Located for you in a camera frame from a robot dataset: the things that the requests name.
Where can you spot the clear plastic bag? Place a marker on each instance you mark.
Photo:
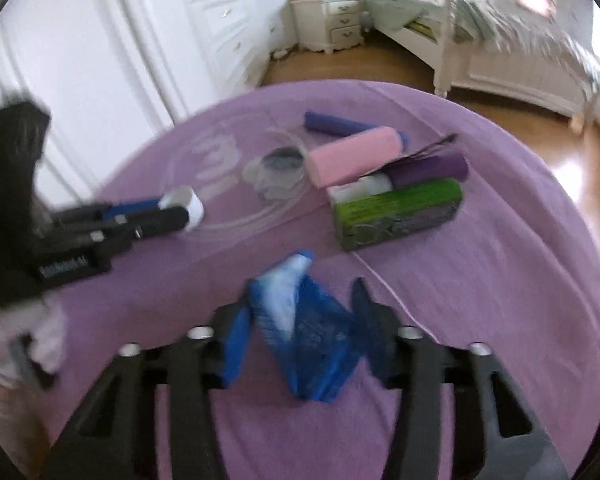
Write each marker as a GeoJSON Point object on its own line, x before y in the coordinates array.
{"type": "Point", "coordinates": [280, 180]}

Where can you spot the white wardrobe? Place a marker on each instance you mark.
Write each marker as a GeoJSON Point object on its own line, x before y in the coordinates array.
{"type": "Point", "coordinates": [130, 60]}

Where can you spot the blue plastic bag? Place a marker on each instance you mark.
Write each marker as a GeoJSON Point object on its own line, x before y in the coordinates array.
{"type": "Point", "coordinates": [310, 340]}

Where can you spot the cream nightstand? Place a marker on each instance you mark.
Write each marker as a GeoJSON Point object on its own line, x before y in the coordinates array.
{"type": "Point", "coordinates": [340, 25]}

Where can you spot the white paper cup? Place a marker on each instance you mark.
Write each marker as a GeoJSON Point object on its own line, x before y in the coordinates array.
{"type": "Point", "coordinates": [192, 205]}

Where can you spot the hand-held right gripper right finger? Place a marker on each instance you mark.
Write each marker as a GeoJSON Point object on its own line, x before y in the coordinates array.
{"type": "Point", "coordinates": [370, 325]}

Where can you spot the white wooden bed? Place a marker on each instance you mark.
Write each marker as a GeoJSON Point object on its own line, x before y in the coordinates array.
{"type": "Point", "coordinates": [505, 75]}

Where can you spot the blue purple roll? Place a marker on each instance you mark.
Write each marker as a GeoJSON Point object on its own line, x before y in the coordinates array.
{"type": "Point", "coordinates": [335, 125]}

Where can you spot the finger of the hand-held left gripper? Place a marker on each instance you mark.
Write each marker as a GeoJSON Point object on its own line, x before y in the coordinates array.
{"type": "Point", "coordinates": [160, 220]}
{"type": "Point", "coordinates": [130, 207]}

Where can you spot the dark purple roll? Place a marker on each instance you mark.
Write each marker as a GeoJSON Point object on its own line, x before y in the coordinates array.
{"type": "Point", "coordinates": [430, 169]}

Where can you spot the pink roll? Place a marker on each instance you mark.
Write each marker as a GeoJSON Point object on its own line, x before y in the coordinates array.
{"type": "Point", "coordinates": [355, 157]}

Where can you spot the floral quilt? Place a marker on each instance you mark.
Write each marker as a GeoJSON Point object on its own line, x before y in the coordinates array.
{"type": "Point", "coordinates": [480, 15]}

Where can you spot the white power strip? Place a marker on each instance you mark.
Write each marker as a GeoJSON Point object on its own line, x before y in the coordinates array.
{"type": "Point", "coordinates": [280, 53]}

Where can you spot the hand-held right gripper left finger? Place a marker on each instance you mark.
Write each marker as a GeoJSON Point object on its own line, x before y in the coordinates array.
{"type": "Point", "coordinates": [237, 345]}

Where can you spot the purple tablecloth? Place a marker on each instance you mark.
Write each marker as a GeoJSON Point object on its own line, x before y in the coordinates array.
{"type": "Point", "coordinates": [480, 285]}

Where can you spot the green cardboard box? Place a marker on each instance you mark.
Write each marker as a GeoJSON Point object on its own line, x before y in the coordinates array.
{"type": "Point", "coordinates": [400, 210]}

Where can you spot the white roll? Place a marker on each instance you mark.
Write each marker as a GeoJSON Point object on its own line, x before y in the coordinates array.
{"type": "Point", "coordinates": [360, 187]}

